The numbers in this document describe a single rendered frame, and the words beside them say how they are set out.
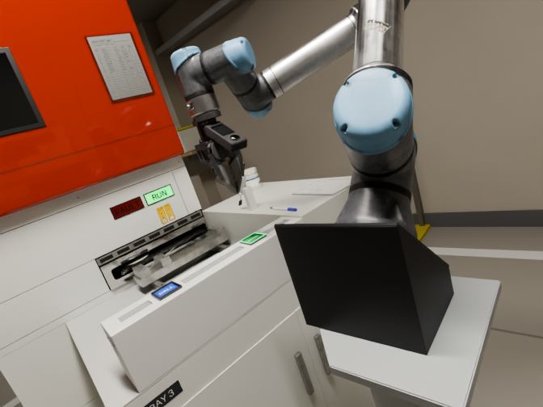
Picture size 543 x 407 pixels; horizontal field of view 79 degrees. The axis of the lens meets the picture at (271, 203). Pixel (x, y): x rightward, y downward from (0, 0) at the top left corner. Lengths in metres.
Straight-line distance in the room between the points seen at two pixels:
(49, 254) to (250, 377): 0.78
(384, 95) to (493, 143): 2.24
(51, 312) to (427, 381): 1.14
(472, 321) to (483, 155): 2.16
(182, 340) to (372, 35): 0.71
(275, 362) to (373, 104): 0.71
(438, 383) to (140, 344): 0.54
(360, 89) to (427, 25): 2.21
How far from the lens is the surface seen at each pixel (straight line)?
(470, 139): 2.76
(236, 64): 0.80
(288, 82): 0.89
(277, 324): 0.95
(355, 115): 0.53
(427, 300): 0.63
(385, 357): 0.65
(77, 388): 1.47
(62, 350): 1.41
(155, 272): 1.23
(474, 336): 0.68
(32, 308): 1.36
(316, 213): 0.99
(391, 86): 0.54
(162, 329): 0.78
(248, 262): 0.85
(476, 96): 2.70
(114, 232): 1.35
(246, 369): 0.92
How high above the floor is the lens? 1.26
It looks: 14 degrees down
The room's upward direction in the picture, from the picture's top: 18 degrees counter-clockwise
